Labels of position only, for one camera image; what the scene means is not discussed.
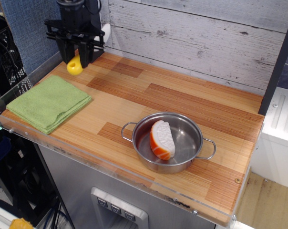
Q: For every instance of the dark left post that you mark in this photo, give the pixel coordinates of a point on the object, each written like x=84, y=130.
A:
x=94, y=8

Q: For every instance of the white ribbed appliance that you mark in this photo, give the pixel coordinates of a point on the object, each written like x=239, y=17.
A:
x=270, y=157

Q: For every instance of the blue fabric partition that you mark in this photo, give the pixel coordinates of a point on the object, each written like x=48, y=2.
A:
x=25, y=19

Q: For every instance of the small steel pot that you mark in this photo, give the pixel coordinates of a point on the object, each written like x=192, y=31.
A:
x=187, y=137

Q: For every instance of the clear acrylic guard rail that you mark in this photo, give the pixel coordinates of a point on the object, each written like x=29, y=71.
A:
x=89, y=151

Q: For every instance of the yellow handled toy knife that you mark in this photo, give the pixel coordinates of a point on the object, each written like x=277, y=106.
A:
x=74, y=66

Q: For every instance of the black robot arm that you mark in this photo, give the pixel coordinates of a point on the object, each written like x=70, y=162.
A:
x=79, y=27

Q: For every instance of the dark right post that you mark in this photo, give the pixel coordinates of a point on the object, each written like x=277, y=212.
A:
x=275, y=77

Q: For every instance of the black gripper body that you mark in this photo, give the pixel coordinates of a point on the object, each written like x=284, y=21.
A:
x=75, y=21

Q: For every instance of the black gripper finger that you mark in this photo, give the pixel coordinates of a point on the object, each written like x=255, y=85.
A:
x=86, y=53
x=66, y=47

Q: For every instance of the steel cabinet control panel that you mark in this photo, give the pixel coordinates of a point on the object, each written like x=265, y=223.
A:
x=114, y=213

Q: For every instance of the green folded cloth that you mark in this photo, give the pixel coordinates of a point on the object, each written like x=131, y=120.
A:
x=48, y=104

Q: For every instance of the orange white toy food slice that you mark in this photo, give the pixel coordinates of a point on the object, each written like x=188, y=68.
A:
x=161, y=140

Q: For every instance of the dark post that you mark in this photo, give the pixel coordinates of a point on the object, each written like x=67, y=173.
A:
x=275, y=77
x=94, y=8

